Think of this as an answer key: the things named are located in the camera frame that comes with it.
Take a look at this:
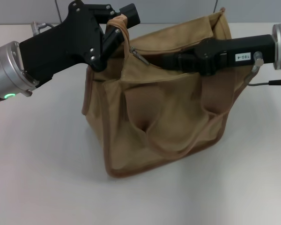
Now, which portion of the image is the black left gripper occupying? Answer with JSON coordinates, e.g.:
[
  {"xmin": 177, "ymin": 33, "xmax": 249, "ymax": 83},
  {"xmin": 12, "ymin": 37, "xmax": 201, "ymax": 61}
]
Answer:
[{"xmin": 19, "ymin": 0, "xmax": 141, "ymax": 88}]

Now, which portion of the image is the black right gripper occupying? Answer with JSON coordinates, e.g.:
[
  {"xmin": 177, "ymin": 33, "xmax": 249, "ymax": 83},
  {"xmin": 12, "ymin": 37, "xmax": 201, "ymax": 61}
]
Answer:
[{"xmin": 153, "ymin": 34, "xmax": 278, "ymax": 77}]

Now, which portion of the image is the silver metal zipper pull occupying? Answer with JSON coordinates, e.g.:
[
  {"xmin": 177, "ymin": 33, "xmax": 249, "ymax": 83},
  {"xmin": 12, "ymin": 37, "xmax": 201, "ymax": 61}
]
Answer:
[{"xmin": 130, "ymin": 46, "xmax": 150, "ymax": 66}]

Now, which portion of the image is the khaki canvas food bag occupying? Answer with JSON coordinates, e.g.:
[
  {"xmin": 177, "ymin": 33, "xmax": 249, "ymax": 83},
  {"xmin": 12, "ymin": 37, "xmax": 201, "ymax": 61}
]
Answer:
[{"xmin": 81, "ymin": 7, "xmax": 260, "ymax": 180}]

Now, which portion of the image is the left gripper cable with connectors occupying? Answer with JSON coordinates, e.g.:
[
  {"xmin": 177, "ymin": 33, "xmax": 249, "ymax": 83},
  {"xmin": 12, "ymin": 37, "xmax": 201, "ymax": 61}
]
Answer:
[{"xmin": 30, "ymin": 21, "xmax": 54, "ymax": 31}]

